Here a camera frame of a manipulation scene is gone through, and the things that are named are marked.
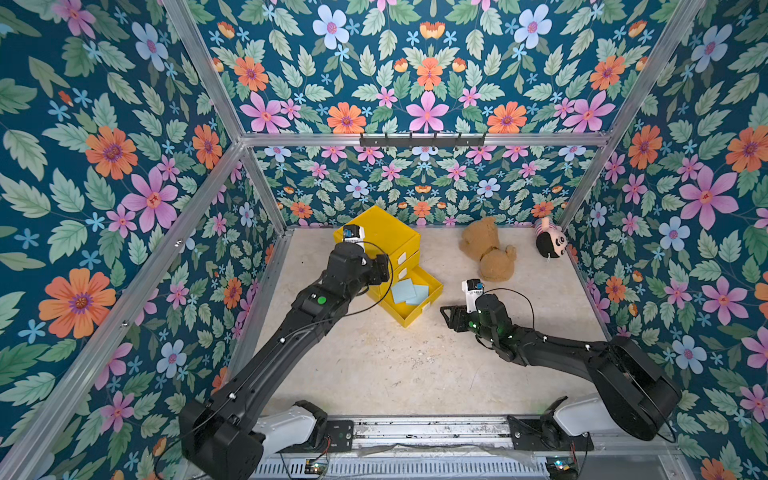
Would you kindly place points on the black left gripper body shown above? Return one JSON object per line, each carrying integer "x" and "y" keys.
{"x": 368, "y": 275}

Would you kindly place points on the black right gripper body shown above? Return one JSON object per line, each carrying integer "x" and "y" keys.
{"x": 456, "y": 317}

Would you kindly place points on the blue sticky note pad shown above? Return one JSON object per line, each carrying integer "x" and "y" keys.
{"x": 421, "y": 293}
{"x": 401, "y": 291}

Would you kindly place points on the yellow bottom drawer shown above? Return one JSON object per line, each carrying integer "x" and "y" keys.
{"x": 405, "y": 315}

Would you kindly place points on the yellow plastic drawer cabinet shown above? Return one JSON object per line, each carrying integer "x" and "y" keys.
{"x": 386, "y": 234}

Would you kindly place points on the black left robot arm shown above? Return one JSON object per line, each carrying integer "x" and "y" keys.
{"x": 227, "y": 436}

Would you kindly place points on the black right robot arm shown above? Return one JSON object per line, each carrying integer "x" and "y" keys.
{"x": 634, "y": 394}

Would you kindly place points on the brown teddy bear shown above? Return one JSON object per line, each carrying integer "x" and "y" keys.
{"x": 480, "y": 242}

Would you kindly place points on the pink black plush toy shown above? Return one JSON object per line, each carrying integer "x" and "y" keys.
{"x": 551, "y": 241}

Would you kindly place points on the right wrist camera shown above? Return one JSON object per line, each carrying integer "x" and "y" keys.
{"x": 473, "y": 289}

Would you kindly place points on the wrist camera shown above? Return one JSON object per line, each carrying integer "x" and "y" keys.
{"x": 473, "y": 289}
{"x": 353, "y": 234}

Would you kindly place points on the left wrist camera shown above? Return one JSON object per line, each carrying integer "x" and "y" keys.
{"x": 353, "y": 234}

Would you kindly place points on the black wall hook rail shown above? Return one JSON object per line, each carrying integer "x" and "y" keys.
{"x": 411, "y": 140}

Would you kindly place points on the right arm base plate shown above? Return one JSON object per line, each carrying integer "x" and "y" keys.
{"x": 539, "y": 434}

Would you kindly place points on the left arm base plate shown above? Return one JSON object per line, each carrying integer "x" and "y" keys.
{"x": 327, "y": 435}

